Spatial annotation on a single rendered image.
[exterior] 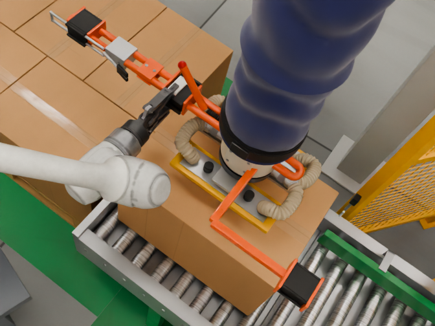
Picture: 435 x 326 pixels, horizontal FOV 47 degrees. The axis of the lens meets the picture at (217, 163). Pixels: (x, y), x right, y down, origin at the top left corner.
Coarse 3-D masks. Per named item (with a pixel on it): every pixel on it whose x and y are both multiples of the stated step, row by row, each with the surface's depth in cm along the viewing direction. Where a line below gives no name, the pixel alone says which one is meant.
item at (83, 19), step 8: (80, 8) 144; (72, 16) 142; (80, 16) 143; (88, 16) 143; (72, 24) 141; (80, 24) 141; (88, 24) 142; (96, 24) 142; (104, 24) 144; (88, 32) 140; (96, 32) 143; (88, 40) 142
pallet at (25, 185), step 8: (8, 176) 244; (16, 176) 242; (24, 184) 242; (32, 192) 241; (40, 192) 229; (40, 200) 240; (48, 200) 241; (56, 208) 239; (64, 216) 238; (72, 224) 237
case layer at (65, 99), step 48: (0, 0) 226; (48, 0) 231; (96, 0) 236; (144, 0) 241; (0, 48) 214; (48, 48) 218; (96, 48) 223; (144, 48) 227; (192, 48) 232; (0, 96) 203; (48, 96) 207; (96, 96) 211; (144, 96) 215; (48, 144) 197; (96, 144) 201; (48, 192) 220
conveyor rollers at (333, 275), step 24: (120, 240) 184; (144, 264) 183; (168, 264) 182; (312, 264) 192; (336, 264) 194; (360, 288) 191; (216, 312) 178; (288, 312) 182; (312, 312) 183; (336, 312) 185
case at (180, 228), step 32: (160, 128) 162; (160, 160) 156; (192, 192) 153; (320, 192) 161; (128, 224) 184; (160, 224) 163; (192, 224) 148; (288, 224) 154; (192, 256) 166; (224, 256) 149; (288, 256) 149; (224, 288) 171; (256, 288) 152
